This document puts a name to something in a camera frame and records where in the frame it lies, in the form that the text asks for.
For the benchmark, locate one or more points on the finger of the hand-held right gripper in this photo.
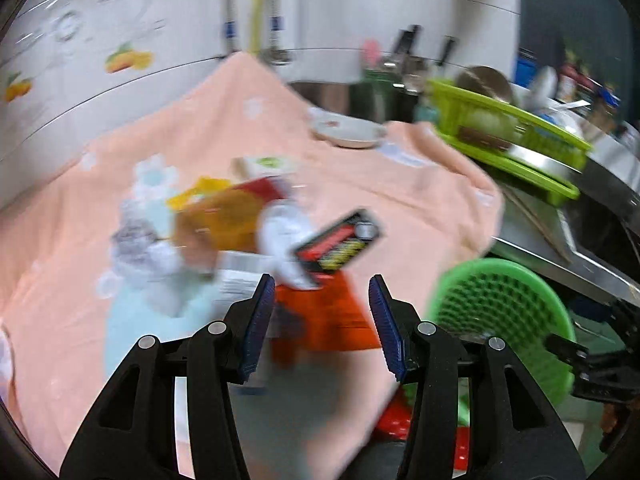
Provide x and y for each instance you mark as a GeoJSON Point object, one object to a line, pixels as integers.
{"type": "Point", "coordinates": [565, 349]}

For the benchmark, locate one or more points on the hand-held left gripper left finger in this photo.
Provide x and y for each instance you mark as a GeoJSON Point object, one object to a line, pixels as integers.
{"type": "Point", "coordinates": [257, 325]}

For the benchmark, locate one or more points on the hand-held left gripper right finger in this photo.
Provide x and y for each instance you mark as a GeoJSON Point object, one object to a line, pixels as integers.
{"type": "Point", "coordinates": [385, 330]}

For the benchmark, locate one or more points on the white blue carton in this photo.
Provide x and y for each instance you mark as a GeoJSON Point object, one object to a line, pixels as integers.
{"type": "Point", "coordinates": [240, 280]}

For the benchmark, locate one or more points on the orange red packet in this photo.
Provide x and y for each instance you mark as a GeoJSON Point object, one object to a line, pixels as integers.
{"type": "Point", "coordinates": [340, 310]}

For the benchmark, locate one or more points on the green plastic basket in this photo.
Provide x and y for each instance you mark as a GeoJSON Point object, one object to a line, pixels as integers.
{"type": "Point", "coordinates": [490, 295]}

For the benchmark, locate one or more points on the white red snack packet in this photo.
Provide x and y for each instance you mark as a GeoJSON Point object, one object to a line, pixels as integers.
{"type": "Point", "coordinates": [280, 235]}

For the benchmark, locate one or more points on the black red packet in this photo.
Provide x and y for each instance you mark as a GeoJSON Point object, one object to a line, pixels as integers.
{"type": "Point", "coordinates": [340, 240]}

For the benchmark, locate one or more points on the orange brown snack packet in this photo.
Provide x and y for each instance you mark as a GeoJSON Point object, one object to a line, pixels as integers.
{"type": "Point", "coordinates": [225, 220]}

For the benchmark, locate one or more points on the silver wrapper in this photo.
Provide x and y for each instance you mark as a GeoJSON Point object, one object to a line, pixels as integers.
{"type": "Point", "coordinates": [140, 245]}

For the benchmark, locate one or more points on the red plastic stool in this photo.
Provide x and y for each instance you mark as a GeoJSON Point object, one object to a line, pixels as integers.
{"type": "Point", "coordinates": [395, 425]}

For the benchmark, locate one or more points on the steel sink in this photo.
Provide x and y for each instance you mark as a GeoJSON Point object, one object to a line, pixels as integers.
{"type": "Point", "coordinates": [605, 240]}

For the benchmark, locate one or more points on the wooden chopstick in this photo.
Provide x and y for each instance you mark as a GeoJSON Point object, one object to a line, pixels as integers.
{"type": "Point", "coordinates": [535, 225]}

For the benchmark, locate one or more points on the yellow packet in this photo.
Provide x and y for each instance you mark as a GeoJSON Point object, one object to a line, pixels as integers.
{"type": "Point", "coordinates": [200, 187]}

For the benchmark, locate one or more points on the peach flower towel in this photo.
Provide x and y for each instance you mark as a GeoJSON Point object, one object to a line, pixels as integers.
{"type": "Point", "coordinates": [350, 175]}

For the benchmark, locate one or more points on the white paper cup green label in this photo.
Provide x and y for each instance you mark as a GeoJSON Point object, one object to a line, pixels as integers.
{"type": "Point", "coordinates": [265, 164]}

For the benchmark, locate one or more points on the white shallow dish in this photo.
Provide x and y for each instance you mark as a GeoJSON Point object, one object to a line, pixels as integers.
{"type": "Point", "coordinates": [345, 132]}

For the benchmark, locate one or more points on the green plastic dish rack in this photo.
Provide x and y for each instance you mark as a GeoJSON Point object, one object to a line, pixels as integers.
{"type": "Point", "coordinates": [540, 125]}

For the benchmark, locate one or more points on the metal bowl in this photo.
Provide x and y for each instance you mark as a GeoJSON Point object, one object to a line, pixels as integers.
{"type": "Point", "coordinates": [485, 85]}

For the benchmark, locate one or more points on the metal pipe with valve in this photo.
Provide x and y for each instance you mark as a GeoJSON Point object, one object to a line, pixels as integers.
{"type": "Point", "coordinates": [280, 35]}

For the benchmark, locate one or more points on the metal water pipe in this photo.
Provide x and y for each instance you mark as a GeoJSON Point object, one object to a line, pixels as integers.
{"type": "Point", "coordinates": [229, 5]}

